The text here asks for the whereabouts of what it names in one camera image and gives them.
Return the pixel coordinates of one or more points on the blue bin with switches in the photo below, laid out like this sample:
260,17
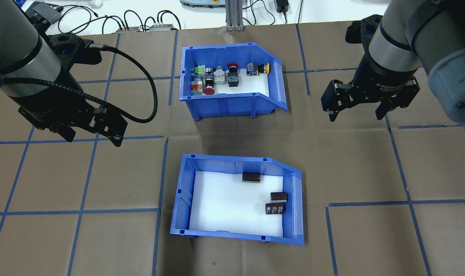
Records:
225,101

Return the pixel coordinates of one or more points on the blue bin with batteries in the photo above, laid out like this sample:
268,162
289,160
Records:
232,207

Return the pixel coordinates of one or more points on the small grey connector box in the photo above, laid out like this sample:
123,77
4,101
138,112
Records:
162,27
128,29

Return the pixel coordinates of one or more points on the yellow push button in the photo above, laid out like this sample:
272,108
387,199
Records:
264,68

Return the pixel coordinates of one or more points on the blue and black contact block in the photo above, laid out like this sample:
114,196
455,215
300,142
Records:
251,68

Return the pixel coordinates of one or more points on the small black power adapter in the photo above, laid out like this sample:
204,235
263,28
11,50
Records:
282,5

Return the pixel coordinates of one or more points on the red-topped black stop button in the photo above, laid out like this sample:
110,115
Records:
232,76

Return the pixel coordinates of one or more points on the small white object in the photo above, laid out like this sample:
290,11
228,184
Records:
96,3

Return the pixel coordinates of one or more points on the grey-blue teach pendant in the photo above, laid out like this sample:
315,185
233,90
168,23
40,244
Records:
201,3

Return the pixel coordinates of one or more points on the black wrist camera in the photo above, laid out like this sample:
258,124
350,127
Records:
361,30
69,48

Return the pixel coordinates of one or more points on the orange and grey switch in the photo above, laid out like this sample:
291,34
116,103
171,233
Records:
196,85

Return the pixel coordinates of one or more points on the white switch block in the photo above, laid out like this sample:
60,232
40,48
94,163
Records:
219,76

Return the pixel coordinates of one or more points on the aluminium profile post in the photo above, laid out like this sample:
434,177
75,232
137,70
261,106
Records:
234,15

